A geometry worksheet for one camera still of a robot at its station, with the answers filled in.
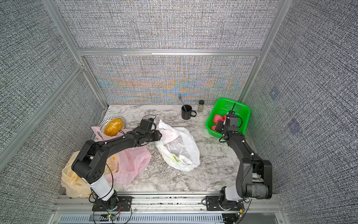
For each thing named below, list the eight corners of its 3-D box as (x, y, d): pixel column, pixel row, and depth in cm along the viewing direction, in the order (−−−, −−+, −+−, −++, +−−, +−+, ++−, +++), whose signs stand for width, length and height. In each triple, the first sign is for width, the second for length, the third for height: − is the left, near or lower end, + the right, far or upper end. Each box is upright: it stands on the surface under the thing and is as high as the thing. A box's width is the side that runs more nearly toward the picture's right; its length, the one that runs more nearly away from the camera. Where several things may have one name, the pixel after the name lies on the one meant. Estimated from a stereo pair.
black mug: (184, 121, 111) (184, 114, 104) (179, 113, 116) (179, 106, 109) (195, 116, 113) (196, 110, 107) (190, 109, 118) (190, 102, 112)
